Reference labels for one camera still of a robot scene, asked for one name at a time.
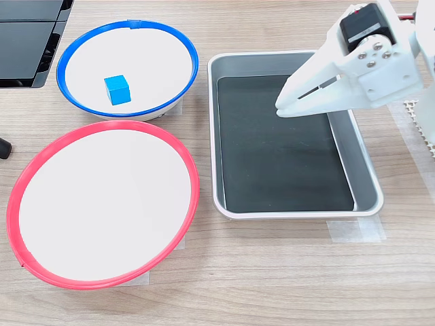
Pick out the small blue cube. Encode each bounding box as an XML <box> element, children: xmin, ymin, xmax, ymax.
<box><xmin>103</xmin><ymin>74</ymin><xmax>133</xmax><ymax>106</ymax></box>

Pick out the black tray mat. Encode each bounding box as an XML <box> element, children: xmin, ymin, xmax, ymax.
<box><xmin>216</xmin><ymin>74</ymin><xmax>356</xmax><ymax>213</ymax></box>

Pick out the steel tray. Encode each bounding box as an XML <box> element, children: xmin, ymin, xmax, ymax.
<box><xmin>207</xmin><ymin>50</ymin><xmax>385</xmax><ymax>221</ymax></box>

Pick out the clear tape strip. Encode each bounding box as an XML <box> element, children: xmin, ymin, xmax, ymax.
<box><xmin>171</xmin><ymin>233</ymin><xmax>187</xmax><ymax>252</ymax></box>
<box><xmin>158</xmin><ymin>97</ymin><xmax>186</xmax><ymax>121</ymax></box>
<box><xmin>109</xmin><ymin>270</ymin><xmax>151</xmax><ymax>288</ymax></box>
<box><xmin>326</xmin><ymin>216</ymin><xmax>387</xmax><ymax>244</ymax></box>

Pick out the white plate blue rim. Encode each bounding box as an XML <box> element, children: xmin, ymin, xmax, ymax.
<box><xmin>56</xmin><ymin>19</ymin><xmax>200</xmax><ymax>122</ymax></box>

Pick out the white plate red rim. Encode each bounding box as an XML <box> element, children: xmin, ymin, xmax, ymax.
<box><xmin>5</xmin><ymin>120</ymin><xmax>201</xmax><ymax>291</ymax></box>

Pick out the black flat device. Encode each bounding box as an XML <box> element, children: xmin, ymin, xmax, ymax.
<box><xmin>0</xmin><ymin>0</ymin><xmax>75</xmax><ymax>90</ymax></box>

